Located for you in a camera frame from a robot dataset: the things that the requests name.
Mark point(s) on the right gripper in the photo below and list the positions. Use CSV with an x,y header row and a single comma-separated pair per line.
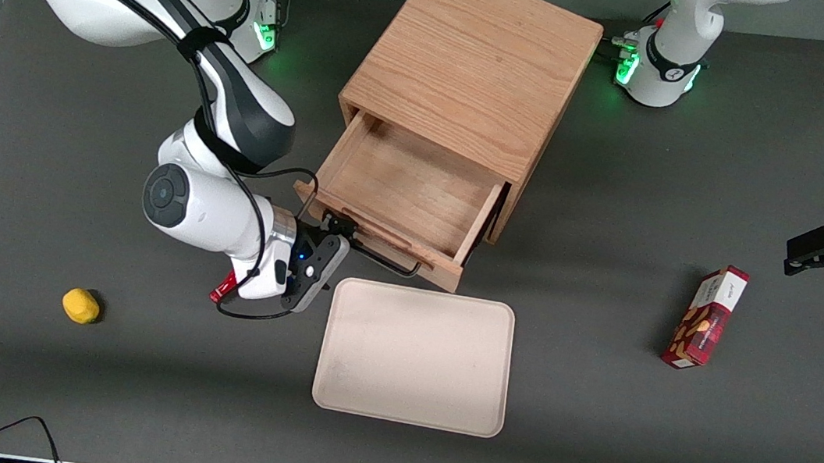
x,y
309,239

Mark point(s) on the wooden drawer cabinet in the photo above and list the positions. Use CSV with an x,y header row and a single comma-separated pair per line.
x,y
481,51

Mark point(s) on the red snack box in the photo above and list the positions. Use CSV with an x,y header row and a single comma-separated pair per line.
x,y
708,319

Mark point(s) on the red cola bottle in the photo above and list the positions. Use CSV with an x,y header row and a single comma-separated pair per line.
x,y
220,293

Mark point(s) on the beige rectangular tray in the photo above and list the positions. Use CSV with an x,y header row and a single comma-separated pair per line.
x,y
412,357

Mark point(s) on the yellow lemon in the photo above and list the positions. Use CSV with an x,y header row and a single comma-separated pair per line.
x,y
80,306

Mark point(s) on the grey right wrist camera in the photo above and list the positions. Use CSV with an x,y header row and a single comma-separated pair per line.
x,y
316,275

